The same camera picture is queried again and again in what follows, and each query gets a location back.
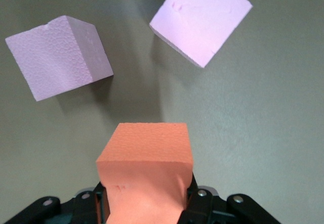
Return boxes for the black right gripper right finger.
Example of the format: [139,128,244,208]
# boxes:
[181,172,280,224]

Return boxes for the table cover sheet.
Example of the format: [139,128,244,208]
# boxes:
[0,0,324,224]

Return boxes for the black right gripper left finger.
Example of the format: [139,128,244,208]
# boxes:
[5,181,111,224]

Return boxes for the orange foam cube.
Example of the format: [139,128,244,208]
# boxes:
[95,122,195,224]

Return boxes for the pink foam cube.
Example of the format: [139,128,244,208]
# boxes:
[149,0,253,69]
[5,15,114,102]

